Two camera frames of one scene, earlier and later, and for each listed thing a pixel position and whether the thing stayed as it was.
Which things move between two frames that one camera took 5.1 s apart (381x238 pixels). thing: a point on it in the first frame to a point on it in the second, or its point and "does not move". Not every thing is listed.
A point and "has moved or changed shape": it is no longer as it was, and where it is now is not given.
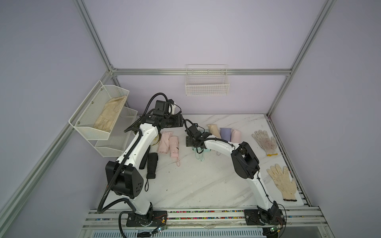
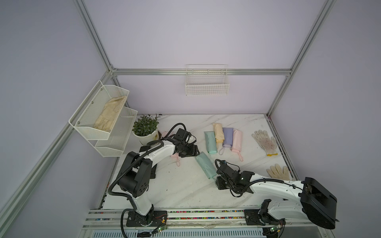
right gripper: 189,142 to 219,183
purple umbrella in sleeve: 225,134 does not move
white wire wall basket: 207,80 does not move
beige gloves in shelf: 110,110 does not move
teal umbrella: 201,154 has moved or changed shape
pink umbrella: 235,136 does not move
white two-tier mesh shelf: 103,119 does not move
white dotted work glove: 269,145 does not move
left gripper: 178,119 to 193,151
